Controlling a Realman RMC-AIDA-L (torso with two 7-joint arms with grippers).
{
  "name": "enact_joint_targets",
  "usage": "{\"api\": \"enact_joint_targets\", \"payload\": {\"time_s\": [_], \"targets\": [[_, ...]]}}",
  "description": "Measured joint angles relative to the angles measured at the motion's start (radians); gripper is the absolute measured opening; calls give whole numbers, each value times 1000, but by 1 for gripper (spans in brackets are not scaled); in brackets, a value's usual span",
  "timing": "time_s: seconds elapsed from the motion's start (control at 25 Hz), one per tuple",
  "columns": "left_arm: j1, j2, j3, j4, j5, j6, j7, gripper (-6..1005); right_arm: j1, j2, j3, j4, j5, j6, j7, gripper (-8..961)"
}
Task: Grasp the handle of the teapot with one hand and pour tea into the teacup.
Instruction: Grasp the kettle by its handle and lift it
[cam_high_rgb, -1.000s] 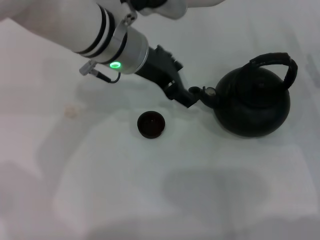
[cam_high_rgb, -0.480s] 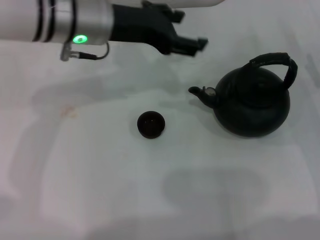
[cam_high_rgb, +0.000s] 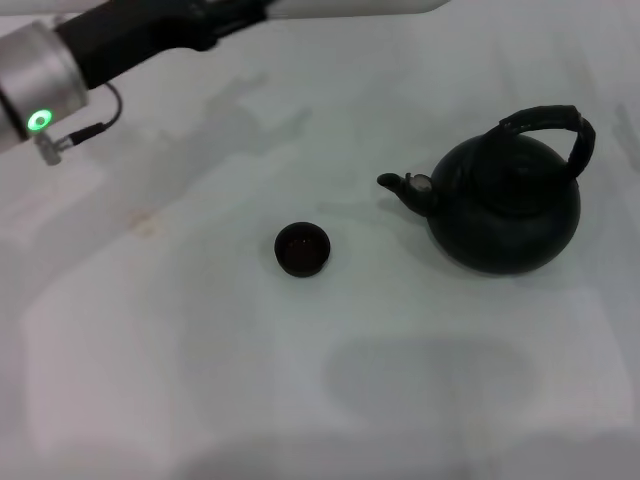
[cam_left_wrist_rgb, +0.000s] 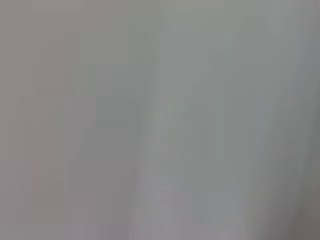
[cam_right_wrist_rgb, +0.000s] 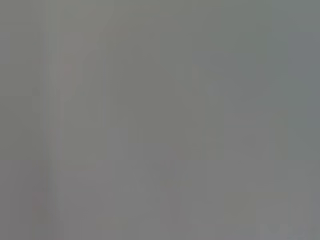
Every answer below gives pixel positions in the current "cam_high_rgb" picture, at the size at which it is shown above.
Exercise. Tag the small dark teacup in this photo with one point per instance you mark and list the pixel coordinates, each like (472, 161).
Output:
(302, 249)

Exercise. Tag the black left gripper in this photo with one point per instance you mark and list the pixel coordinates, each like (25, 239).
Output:
(135, 35)

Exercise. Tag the black round teapot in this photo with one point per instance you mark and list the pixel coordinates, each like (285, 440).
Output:
(505, 225)

